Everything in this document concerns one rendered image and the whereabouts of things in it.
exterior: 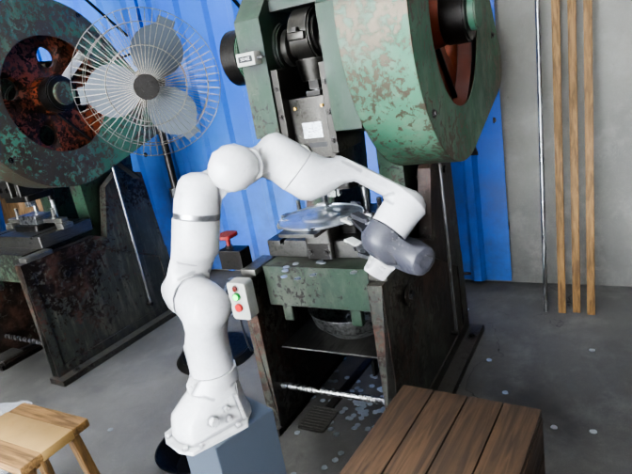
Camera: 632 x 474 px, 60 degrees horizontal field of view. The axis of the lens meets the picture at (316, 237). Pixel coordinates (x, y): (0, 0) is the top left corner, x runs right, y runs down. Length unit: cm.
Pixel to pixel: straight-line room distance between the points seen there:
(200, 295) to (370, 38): 70
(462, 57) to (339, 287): 86
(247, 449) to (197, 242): 54
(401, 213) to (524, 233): 176
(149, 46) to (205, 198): 116
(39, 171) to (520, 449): 214
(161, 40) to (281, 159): 125
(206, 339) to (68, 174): 158
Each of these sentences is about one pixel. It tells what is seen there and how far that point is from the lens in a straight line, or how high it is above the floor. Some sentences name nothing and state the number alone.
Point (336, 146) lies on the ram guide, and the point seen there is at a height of 101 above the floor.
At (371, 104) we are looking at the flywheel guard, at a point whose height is 115.
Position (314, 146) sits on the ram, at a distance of 183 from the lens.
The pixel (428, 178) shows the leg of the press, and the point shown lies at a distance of 206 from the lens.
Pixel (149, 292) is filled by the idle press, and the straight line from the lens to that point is 332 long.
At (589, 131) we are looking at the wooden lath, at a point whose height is 81.
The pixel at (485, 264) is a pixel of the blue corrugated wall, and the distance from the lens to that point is 308.
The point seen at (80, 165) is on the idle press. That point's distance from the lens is 278.
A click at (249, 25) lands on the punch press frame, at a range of 185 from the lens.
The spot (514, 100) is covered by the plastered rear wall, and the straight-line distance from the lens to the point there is 287.
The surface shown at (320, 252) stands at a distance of 182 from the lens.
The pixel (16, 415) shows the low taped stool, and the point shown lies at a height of 33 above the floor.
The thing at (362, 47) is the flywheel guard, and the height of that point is 128.
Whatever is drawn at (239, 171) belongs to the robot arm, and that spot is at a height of 107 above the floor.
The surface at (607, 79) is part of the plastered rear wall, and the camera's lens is 282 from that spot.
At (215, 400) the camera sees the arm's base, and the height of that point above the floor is 54.
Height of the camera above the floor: 126
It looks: 17 degrees down
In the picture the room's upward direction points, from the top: 10 degrees counter-clockwise
